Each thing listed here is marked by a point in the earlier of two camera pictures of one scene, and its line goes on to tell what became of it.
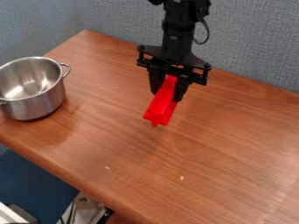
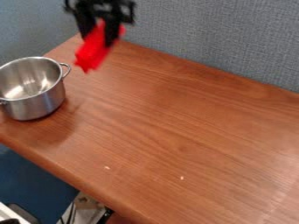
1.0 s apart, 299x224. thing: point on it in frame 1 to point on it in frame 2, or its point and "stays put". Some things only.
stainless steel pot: (32, 87) stays put
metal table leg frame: (85, 211) stays put
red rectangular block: (163, 106) to (92, 47)
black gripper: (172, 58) to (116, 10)
